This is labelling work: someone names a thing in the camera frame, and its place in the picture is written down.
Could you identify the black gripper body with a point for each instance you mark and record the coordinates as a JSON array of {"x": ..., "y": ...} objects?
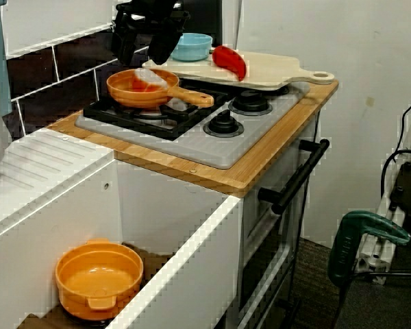
[{"x": 154, "y": 10}]

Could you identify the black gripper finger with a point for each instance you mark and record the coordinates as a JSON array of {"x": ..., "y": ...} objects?
[
  {"x": 168, "y": 41},
  {"x": 125, "y": 37}
]

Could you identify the toy salmon sushi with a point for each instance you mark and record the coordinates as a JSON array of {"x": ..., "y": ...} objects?
[{"x": 147, "y": 80}]

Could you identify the red toy chili pepper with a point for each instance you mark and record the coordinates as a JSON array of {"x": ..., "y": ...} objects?
[{"x": 229, "y": 63}]

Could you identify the light blue plastic bowl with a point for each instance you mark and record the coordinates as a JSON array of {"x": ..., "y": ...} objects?
[{"x": 195, "y": 48}]

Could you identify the black leaning panel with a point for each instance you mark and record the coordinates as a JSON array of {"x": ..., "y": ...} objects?
[{"x": 205, "y": 17}]

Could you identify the orange toy frying pan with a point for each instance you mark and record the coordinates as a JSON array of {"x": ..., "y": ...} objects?
[{"x": 123, "y": 94}]

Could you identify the black burner grate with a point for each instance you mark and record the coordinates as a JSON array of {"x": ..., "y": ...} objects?
[{"x": 130, "y": 124}]

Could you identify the black stove knob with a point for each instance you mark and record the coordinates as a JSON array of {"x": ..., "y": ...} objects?
[
  {"x": 250, "y": 103},
  {"x": 223, "y": 125}
]

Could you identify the grey toy stove panel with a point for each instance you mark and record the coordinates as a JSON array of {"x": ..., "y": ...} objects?
[{"x": 198, "y": 147}]

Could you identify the light wooden cutting board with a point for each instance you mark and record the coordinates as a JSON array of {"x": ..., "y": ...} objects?
[{"x": 277, "y": 72}]

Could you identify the white toy oven cabinet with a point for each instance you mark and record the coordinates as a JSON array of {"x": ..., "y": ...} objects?
[{"x": 250, "y": 219}]

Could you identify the orange toy pot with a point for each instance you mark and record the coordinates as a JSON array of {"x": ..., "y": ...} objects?
[{"x": 96, "y": 274}]

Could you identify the green power drill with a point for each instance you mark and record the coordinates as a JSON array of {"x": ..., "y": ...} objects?
[{"x": 346, "y": 253}]

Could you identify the white aluminium extrusion bar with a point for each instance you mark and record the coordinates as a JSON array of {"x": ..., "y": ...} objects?
[{"x": 388, "y": 209}]

